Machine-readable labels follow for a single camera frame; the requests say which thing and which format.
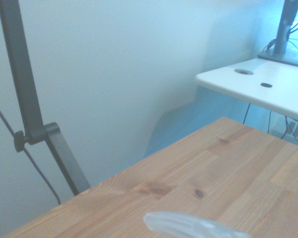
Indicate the clear sanitizer bottle white label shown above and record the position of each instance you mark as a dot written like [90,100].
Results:
[188,224]

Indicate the grey monitor stand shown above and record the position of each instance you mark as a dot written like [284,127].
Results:
[283,37]

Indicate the white desk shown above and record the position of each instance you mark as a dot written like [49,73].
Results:
[263,91]

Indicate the dark grey camera stand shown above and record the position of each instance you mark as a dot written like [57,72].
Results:
[27,99]

